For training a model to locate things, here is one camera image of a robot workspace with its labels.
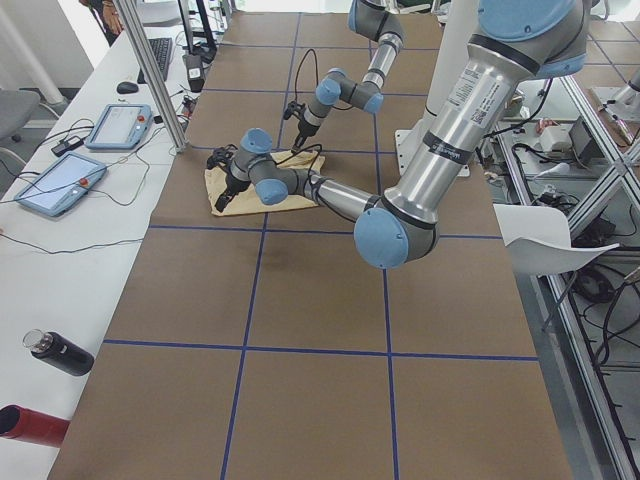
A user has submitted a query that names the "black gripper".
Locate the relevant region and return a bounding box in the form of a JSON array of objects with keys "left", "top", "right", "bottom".
[
  {"left": 283, "top": 100, "right": 319, "bottom": 153},
  {"left": 206, "top": 144, "right": 249, "bottom": 212}
]

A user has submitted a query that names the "blue teach pendant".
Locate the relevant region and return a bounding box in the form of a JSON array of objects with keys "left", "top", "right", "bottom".
[
  {"left": 84, "top": 104, "right": 153, "bottom": 151},
  {"left": 14, "top": 152, "right": 107, "bottom": 217}
]

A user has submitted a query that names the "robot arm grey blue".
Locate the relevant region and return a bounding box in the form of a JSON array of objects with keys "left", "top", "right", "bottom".
[
  {"left": 214, "top": 1, "right": 592, "bottom": 269},
  {"left": 283, "top": 1, "right": 405, "bottom": 153}
]

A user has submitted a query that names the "cream long-sleeve printed shirt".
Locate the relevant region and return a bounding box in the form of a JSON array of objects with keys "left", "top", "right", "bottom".
[{"left": 204, "top": 151, "right": 325, "bottom": 217}]

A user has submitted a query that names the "white plastic chair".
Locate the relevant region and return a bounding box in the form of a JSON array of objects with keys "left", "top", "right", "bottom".
[{"left": 493, "top": 204, "right": 619, "bottom": 275}]

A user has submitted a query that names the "black keyboard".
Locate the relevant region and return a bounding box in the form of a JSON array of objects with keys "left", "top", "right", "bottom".
[{"left": 148, "top": 37, "right": 173, "bottom": 81}]

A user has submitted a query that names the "black computer mouse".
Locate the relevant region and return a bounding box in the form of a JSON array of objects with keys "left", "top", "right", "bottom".
[{"left": 116, "top": 81, "right": 139, "bottom": 95}]

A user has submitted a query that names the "aluminium frame post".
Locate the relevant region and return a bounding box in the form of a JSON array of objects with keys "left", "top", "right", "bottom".
[{"left": 113, "top": 0, "right": 187, "bottom": 153}]

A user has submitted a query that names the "red cylindrical bottle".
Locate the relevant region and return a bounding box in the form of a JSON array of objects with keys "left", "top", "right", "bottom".
[{"left": 1, "top": 405, "right": 70, "bottom": 448}]

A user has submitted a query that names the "lower blue teach pendant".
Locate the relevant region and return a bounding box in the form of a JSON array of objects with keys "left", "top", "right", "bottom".
[{"left": 14, "top": 152, "right": 107, "bottom": 217}]

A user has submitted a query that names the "upper blue teach pendant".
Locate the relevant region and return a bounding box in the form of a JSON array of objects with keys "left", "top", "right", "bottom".
[{"left": 84, "top": 104, "right": 153, "bottom": 151}]

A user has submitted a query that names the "black bottle with steel cap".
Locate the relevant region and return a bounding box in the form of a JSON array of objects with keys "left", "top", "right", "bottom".
[{"left": 22, "top": 329, "right": 94, "bottom": 376}]

